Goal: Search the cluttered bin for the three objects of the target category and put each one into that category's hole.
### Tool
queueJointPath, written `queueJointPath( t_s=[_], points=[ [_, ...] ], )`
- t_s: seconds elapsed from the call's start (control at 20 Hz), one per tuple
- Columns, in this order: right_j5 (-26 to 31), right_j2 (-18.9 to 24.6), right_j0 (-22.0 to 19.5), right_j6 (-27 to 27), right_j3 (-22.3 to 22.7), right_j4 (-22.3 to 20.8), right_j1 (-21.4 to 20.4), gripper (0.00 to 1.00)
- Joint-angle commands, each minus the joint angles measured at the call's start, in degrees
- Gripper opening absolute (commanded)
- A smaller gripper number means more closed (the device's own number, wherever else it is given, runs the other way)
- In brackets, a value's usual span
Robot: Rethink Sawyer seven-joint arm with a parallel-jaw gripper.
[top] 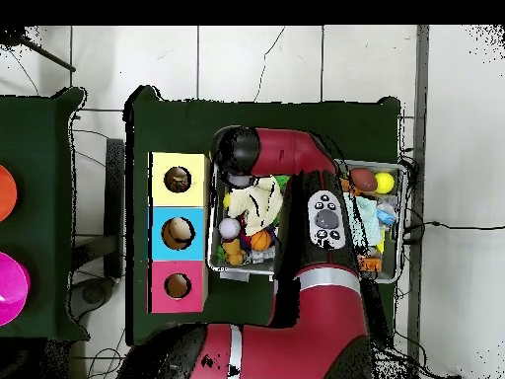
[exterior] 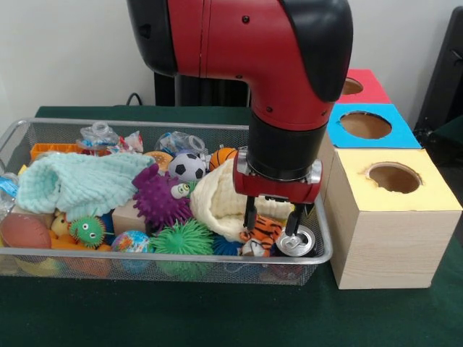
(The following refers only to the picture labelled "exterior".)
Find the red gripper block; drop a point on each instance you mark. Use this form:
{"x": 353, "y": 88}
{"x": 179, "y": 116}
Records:
{"x": 278, "y": 189}

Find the tiger plush toy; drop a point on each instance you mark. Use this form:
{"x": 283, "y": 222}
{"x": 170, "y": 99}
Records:
{"x": 269, "y": 230}

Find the pale yellow cloth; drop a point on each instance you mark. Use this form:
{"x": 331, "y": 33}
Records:
{"x": 217, "y": 202}

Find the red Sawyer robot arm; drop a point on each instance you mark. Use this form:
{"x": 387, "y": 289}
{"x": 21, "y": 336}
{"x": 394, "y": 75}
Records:
{"x": 253, "y": 43}

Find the clear mesh bin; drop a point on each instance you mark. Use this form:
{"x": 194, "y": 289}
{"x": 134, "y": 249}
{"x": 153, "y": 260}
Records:
{"x": 43, "y": 130}

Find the silver drink can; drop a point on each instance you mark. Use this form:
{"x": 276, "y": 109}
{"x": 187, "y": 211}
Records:
{"x": 298, "y": 246}

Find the small orange basketball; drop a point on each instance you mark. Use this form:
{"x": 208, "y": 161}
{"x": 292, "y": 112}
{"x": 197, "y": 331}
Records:
{"x": 221, "y": 156}

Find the large green spiky ball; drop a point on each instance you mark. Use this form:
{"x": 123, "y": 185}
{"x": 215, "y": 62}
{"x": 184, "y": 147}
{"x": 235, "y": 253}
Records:
{"x": 182, "y": 238}

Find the small soccer ball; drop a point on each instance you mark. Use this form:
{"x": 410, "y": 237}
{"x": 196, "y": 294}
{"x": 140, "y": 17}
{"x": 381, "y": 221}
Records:
{"x": 187, "y": 166}

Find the purple spiky ball with eyes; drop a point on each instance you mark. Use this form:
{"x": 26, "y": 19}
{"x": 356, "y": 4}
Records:
{"x": 163, "y": 195}

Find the dark green table cloth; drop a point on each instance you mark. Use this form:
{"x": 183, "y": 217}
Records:
{"x": 217, "y": 318}

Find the mint green cloth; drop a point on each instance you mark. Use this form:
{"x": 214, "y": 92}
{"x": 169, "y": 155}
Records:
{"x": 79, "y": 181}

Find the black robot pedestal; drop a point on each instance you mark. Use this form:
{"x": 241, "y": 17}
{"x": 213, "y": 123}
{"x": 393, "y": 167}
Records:
{"x": 210, "y": 90}

